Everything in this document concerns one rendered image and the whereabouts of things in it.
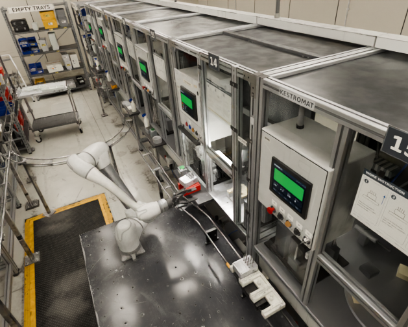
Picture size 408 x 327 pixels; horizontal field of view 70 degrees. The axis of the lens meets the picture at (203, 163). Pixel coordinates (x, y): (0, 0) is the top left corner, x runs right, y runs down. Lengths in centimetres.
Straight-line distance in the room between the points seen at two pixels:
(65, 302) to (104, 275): 92
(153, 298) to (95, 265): 55
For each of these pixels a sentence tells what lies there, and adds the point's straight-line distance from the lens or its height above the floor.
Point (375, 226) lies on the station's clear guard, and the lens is 119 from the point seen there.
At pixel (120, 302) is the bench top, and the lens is 217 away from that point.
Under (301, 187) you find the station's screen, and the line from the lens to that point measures 130.
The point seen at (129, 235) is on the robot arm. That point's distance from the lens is 221.
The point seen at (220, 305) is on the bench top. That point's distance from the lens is 204.
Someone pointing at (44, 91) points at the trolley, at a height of 88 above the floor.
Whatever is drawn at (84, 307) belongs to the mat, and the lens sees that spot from 308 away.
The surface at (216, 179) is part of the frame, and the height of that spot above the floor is 94.
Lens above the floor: 246
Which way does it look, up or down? 34 degrees down
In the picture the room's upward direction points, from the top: 4 degrees counter-clockwise
